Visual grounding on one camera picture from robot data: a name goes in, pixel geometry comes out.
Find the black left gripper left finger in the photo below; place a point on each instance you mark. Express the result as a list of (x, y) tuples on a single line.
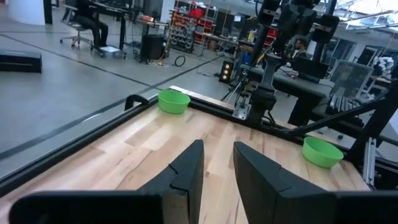
[(183, 186)]

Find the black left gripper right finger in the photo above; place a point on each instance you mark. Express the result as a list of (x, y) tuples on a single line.
[(267, 193)]

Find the green plastic bowl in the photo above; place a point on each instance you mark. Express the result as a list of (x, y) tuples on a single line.
[(321, 153), (173, 102)]

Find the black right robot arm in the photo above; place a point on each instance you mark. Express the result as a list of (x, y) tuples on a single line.
[(269, 74)]

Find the red parts shelf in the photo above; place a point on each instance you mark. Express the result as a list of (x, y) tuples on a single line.
[(189, 29)]

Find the person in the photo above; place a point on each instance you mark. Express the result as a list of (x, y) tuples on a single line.
[(300, 49), (91, 23)]

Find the black monitor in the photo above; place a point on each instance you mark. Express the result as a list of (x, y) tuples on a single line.
[(311, 68)]

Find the computer tower orange lights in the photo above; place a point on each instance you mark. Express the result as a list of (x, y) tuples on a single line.
[(226, 72)]

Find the black keyboard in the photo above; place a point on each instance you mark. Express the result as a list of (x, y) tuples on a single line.
[(340, 104)]

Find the white robot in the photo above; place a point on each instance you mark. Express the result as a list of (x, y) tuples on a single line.
[(385, 65)]

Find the silver extrusion piece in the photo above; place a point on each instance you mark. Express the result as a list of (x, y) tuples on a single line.
[(370, 161)]

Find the black bin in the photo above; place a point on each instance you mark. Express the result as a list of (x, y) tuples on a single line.
[(152, 46)]

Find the grey office chair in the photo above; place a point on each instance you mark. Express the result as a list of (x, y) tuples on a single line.
[(76, 29)]

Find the black floor box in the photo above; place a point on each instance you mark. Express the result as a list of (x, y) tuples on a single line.
[(20, 61)]

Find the silver mounting bracket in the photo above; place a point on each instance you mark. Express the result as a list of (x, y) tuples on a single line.
[(241, 109)]

